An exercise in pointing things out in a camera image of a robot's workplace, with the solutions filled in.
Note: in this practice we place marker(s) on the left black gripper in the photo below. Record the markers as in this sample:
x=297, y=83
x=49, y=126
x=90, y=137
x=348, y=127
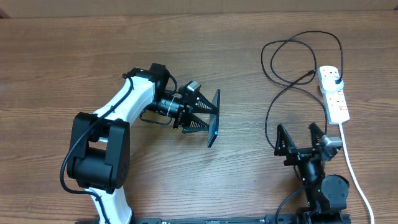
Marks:
x=185, y=116

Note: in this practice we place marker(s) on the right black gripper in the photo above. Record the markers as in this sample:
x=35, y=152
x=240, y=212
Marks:
x=296, y=155

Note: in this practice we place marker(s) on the Galaxy smartphone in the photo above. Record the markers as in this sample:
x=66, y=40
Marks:
x=214, y=119

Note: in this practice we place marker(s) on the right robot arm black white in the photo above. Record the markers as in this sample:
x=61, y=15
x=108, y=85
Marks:
x=326, y=194

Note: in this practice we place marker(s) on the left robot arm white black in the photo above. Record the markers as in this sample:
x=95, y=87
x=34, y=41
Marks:
x=97, y=162

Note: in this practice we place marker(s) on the white charger adapter plug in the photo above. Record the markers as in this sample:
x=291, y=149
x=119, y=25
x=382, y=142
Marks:
x=330, y=85

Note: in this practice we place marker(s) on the white power strip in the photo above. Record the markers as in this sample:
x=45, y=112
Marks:
x=335, y=103

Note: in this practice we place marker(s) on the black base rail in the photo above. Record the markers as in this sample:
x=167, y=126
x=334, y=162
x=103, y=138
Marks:
x=211, y=220

